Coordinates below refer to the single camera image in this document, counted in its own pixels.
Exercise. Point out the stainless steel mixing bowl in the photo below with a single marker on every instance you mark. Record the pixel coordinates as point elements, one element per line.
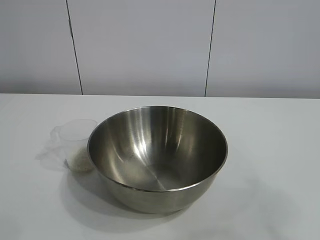
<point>157,155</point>

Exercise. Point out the clear plastic measuring cup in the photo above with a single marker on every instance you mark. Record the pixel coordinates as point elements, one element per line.
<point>72,135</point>

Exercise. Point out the white rice grains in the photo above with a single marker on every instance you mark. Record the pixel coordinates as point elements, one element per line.
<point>78,161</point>

